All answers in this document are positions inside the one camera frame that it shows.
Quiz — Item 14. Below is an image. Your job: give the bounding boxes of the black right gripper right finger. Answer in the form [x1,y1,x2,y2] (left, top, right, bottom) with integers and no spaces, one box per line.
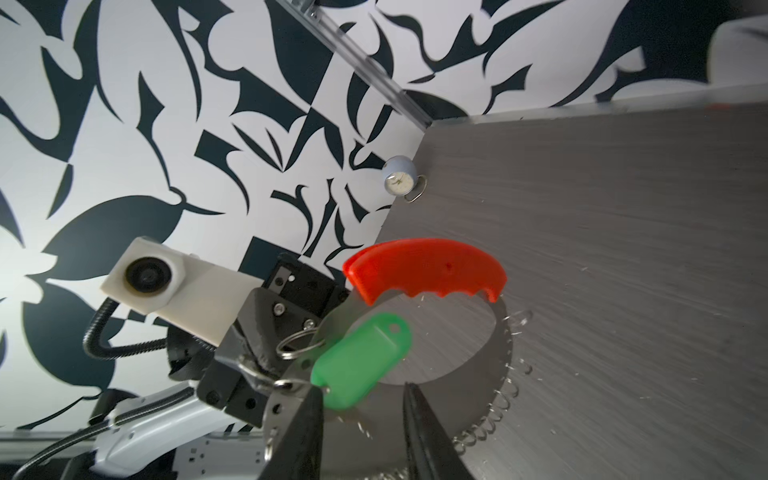
[403,383,474,480]

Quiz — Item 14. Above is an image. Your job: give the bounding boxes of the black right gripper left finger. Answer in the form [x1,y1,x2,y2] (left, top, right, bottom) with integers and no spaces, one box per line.
[259,383,324,480]

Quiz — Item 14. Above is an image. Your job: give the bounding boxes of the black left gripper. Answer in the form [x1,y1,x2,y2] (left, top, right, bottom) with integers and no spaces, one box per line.
[196,253,349,428]

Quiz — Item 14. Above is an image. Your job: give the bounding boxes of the red handled keyring tool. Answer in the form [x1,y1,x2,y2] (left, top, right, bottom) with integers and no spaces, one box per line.
[284,238,519,479]

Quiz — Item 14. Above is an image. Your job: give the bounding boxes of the key with green tag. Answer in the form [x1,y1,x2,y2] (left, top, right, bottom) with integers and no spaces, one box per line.
[310,313,412,411]

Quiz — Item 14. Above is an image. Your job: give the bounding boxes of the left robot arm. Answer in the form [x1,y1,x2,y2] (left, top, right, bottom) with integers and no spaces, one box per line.
[14,254,349,479]

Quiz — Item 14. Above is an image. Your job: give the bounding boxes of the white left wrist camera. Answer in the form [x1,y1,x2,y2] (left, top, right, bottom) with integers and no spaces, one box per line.
[101,237,262,346]

